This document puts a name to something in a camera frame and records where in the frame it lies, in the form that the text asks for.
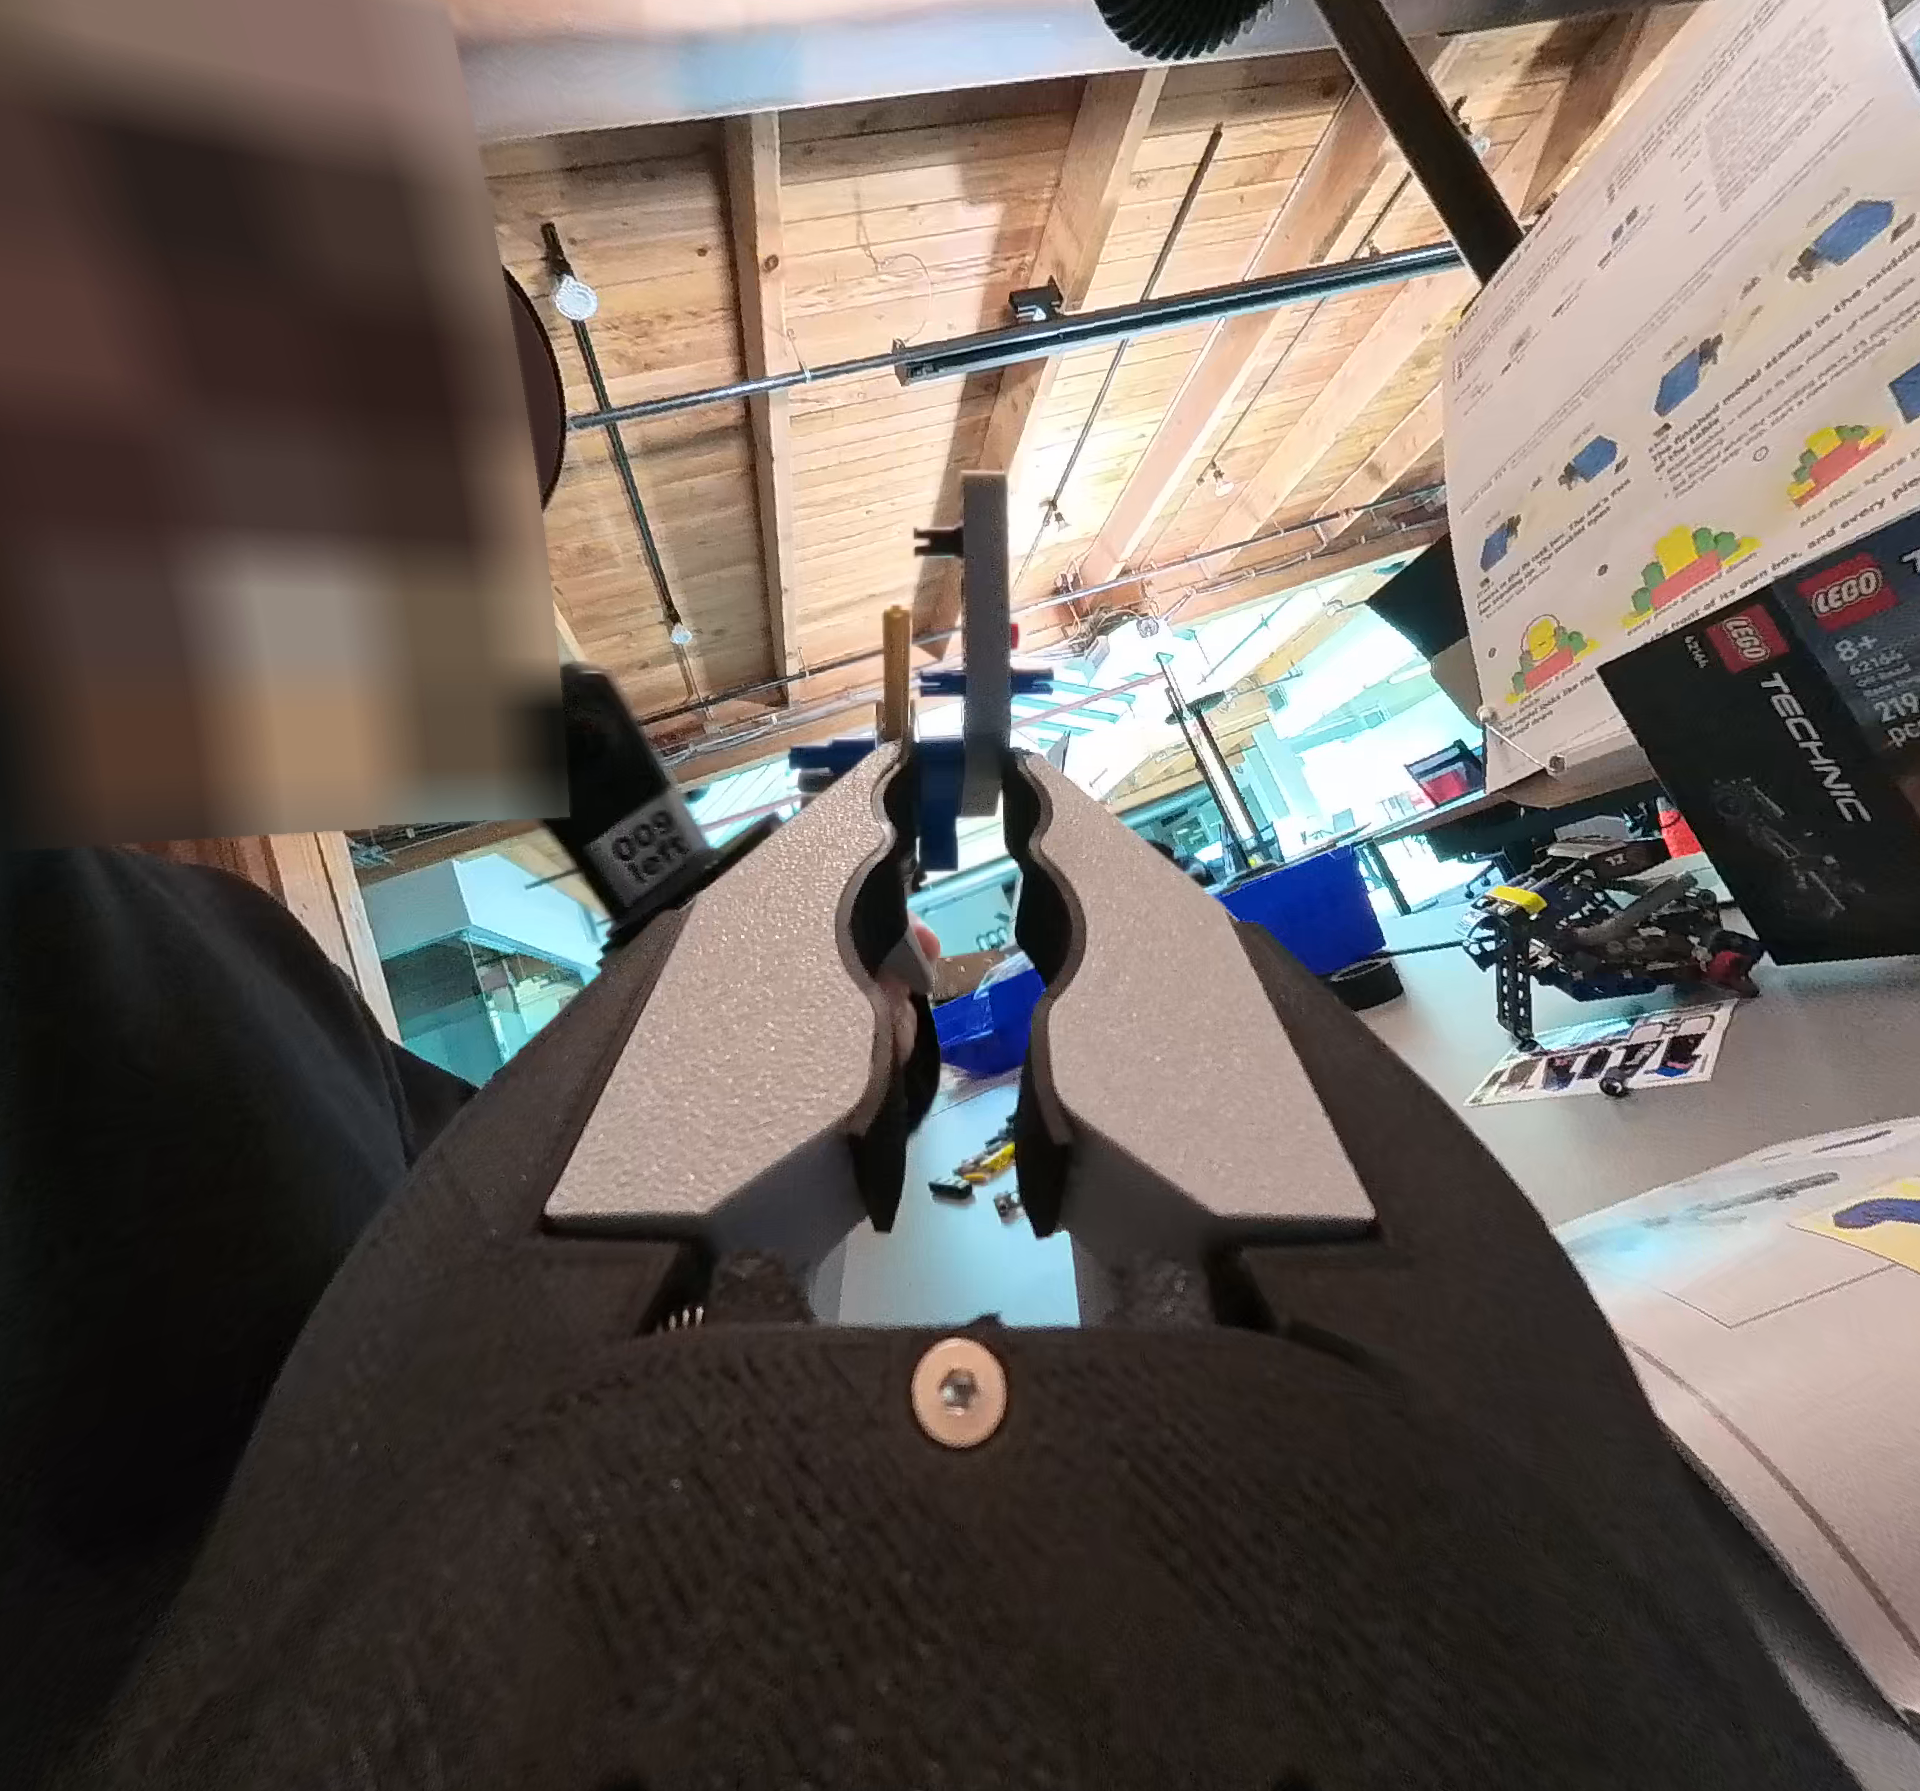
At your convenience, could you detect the black lego box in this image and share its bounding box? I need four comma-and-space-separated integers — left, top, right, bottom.
1595, 507, 1920, 969

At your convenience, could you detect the lego instruction booklet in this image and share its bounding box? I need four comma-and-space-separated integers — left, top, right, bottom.
1559, 1116, 1920, 1734

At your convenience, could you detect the person's black sweater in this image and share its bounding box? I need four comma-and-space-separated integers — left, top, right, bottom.
0, 847, 483, 1791

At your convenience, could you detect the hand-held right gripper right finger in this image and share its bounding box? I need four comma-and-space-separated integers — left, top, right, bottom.
1002, 749, 1380, 1321

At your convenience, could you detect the partly built lego car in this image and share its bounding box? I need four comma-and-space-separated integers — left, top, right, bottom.
1461, 839, 1763, 1051

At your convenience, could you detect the hanging illustrated paper poster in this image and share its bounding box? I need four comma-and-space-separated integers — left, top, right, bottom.
1444, 0, 1920, 794

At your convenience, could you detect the pile of lego pieces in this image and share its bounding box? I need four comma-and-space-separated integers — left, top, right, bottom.
925, 1139, 1024, 1215

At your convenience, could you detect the ceiling track rail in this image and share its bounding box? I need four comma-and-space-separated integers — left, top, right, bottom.
567, 244, 1463, 435

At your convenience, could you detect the blue plastic bin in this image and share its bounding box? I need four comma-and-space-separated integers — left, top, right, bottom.
932, 847, 1390, 1079

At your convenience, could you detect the grey and blue lego assembly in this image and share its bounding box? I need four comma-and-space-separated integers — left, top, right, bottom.
790, 474, 1061, 876

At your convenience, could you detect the lego sticker sheet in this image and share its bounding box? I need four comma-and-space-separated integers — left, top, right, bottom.
1466, 1000, 1738, 1108

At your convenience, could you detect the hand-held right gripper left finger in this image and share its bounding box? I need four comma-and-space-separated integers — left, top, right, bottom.
541, 742, 913, 1321

